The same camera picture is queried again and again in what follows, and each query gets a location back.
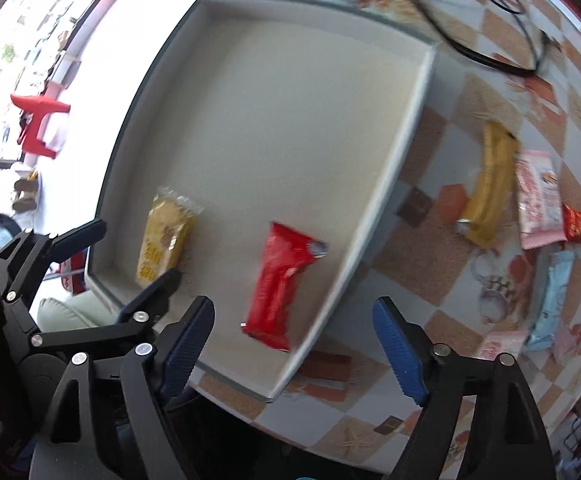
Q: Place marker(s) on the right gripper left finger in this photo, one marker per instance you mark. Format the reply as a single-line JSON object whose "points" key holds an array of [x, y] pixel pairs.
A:
{"points": [[108, 418]]}

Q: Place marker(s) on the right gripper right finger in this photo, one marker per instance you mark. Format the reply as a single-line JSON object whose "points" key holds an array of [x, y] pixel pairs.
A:
{"points": [[507, 438]]}

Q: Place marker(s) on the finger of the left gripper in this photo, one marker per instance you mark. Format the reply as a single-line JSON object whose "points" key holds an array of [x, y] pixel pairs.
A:
{"points": [[25, 259], [134, 323]]}

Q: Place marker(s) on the gold yellow snack packet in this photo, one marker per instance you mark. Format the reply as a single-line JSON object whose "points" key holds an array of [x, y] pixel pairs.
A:
{"points": [[169, 222]]}

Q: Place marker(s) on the light blue snack packet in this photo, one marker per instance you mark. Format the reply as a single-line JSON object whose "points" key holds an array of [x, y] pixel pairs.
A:
{"points": [[551, 280]]}

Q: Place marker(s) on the red snack bar wrapper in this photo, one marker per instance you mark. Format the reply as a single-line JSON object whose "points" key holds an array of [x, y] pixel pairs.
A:
{"points": [[286, 255]]}

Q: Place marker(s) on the red gold chinese candy packet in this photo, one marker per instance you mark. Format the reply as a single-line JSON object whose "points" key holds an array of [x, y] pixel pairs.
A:
{"points": [[572, 224]]}

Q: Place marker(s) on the pink cranberry snack packet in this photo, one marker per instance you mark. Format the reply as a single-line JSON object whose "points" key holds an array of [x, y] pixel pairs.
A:
{"points": [[540, 212]]}

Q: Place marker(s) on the pale pink snack packet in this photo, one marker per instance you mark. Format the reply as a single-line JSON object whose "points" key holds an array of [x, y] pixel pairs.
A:
{"points": [[502, 341]]}

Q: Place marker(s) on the red plastic stool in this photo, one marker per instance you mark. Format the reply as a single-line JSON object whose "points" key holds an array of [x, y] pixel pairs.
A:
{"points": [[34, 109]]}

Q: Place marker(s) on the white tray with green rim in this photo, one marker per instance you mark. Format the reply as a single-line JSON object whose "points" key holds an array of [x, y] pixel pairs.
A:
{"points": [[294, 111]]}

